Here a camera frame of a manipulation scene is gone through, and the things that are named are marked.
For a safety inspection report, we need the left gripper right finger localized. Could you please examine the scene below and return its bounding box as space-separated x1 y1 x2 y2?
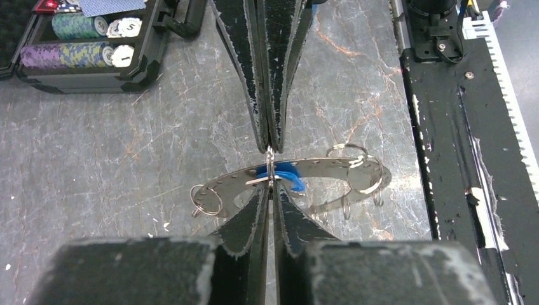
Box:
273 183 496 304

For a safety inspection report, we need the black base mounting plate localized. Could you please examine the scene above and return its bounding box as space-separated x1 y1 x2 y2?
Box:
400 39 538 304

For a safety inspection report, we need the black poker chip case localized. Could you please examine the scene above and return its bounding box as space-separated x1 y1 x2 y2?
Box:
1 1 206 94

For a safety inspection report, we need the white toothed cable rail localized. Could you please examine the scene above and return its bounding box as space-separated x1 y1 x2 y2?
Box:
463 11 538 187

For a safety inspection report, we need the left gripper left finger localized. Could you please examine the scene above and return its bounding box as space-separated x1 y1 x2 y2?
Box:
28 186 270 304

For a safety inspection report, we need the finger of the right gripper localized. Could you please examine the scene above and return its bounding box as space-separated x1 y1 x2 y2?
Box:
210 1 269 153
257 1 316 153

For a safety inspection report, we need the playing card deck blue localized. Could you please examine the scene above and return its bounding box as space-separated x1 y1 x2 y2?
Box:
79 0 146 17

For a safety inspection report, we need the key with blue tag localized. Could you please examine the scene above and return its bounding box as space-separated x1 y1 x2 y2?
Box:
245 162 306 193

